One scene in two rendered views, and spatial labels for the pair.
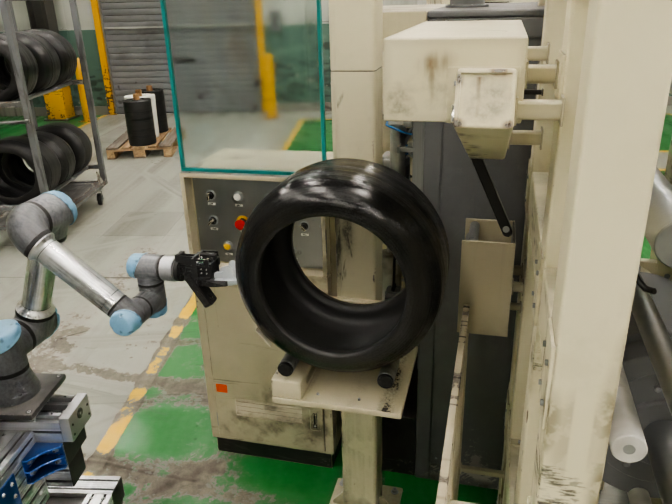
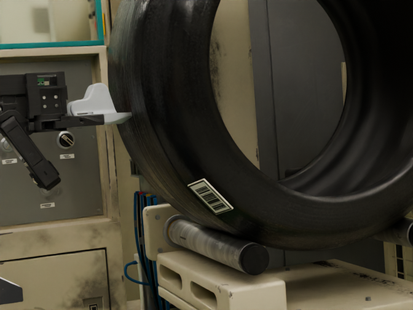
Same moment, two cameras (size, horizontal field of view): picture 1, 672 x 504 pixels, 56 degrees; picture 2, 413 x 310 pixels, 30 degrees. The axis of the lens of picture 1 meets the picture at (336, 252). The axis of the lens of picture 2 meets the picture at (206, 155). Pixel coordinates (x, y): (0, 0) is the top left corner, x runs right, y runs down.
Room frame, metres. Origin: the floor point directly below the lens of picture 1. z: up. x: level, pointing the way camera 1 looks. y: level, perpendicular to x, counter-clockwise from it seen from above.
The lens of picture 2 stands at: (0.63, 0.81, 1.11)
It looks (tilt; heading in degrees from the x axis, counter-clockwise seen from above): 3 degrees down; 325
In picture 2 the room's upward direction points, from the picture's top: 4 degrees counter-clockwise
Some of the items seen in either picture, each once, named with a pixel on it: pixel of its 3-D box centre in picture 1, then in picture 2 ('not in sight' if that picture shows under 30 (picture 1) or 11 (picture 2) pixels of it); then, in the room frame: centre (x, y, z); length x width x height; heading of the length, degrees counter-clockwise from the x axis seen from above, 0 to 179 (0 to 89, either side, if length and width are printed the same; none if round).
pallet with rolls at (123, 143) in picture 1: (145, 119); not in sight; (8.35, 2.47, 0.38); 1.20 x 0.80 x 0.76; 4
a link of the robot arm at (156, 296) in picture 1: (150, 299); not in sight; (1.67, 0.56, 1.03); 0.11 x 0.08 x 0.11; 166
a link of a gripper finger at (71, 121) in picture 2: (214, 281); (71, 121); (1.61, 0.35, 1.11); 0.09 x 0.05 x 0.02; 75
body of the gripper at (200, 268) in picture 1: (197, 268); (24, 106); (1.65, 0.40, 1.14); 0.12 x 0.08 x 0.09; 75
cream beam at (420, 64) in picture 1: (461, 63); not in sight; (1.41, -0.28, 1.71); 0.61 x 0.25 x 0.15; 165
